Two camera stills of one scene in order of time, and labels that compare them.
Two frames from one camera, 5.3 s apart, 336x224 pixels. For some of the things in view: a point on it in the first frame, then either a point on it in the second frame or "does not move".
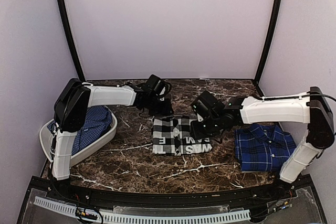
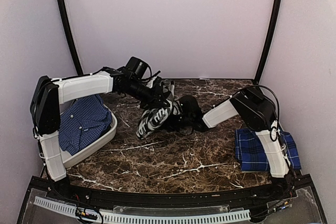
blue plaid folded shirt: [263, 147] does not move
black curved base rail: [294, 201] does not move
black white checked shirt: [173, 135] to [156, 118]
